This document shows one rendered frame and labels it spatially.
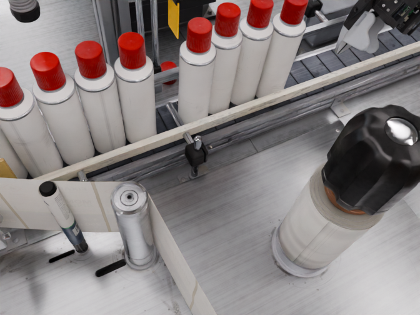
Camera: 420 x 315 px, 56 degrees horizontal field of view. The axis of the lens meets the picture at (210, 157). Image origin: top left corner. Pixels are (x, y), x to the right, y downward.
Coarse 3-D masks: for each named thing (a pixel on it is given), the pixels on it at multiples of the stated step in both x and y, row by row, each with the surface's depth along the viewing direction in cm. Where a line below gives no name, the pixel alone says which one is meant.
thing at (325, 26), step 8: (344, 16) 74; (320, 24) 72; (328, 24) 72; (336, 24) 73; (304, 32) 71; (312, 32) 72; (320, 32) 73; (160, 72) 63; (168, 72) 63; (176, 72) 63; (160, 80) 63; (168, 80) 64
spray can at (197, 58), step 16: (192, 32) 51; (208, 32) 51; (192, 48) 53; (208, 48) 54; (192, 64) 54; (208, 64) 55; (192, 80) 57; (208, 80) 58; (192, 96) 60; (208, 96) 61; (192, 112) 63
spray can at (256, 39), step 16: (256, 0) 55; (272, 0) 55; (256, 16) 55; (256, 32) 57; (272, 32) 59; (256, 48) 59; (240, 64) 63; (256, 64) 62; (240, 80) 65; (256, 80) 66; (240, 96) 69
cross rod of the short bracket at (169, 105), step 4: (168, 104) 66; (172, 104) 67; (168, 108) 66; (172, 108) 66; (172, 112) 66; (176, 112) 66; (172, 116) 66; (176, 116) 65; (176, 120) 65; (180, 120) 65; (176, 124) 65; (180, 124) 64; (184, 132) 64; (188, 132) 64; (184, 136) 64; (188, 136) 63; (188, 140) 63; (192, 140) 63
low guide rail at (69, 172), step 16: (400, 48) 78; (416, 48) 79; (368, 64) 75; (320, 80) 72; (336, 80) 74; (272, 96) 69; (288, 96) 70; (224, 112) 66; (240, 112) 67; (176, 128) 63; (192, 128) 64; (208, 128) 66; (144, 144) 61; (160, 144) 63; (96, 160) 59; (112, 160) 60; (48, 176) 57; (64, 176) 58
